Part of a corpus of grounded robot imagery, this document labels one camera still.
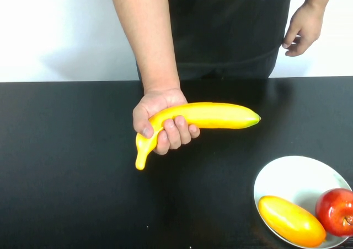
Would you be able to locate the person's right hand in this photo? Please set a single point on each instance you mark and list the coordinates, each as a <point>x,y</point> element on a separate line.
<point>157,101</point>

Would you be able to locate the person's left hand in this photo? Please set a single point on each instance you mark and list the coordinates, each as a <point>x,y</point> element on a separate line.
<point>306,26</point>

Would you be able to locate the yellow plastic banana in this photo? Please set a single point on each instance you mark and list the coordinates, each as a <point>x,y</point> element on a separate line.
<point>215,115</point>

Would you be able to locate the person's right forearm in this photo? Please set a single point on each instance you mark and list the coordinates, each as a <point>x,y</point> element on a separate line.
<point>146,34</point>

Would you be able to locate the black trousers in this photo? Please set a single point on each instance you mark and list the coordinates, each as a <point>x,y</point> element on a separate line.
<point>226,73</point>

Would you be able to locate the black printed T-shirt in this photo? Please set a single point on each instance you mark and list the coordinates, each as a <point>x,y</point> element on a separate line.
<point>226,26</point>

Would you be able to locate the round white plate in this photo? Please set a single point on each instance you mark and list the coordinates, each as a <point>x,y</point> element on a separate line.
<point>292,174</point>

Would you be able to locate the orange-yellow plastic mango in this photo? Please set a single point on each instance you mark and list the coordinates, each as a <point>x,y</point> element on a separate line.
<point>292,221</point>

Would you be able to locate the red plastic apple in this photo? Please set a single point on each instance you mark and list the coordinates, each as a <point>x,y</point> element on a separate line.
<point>335,213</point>

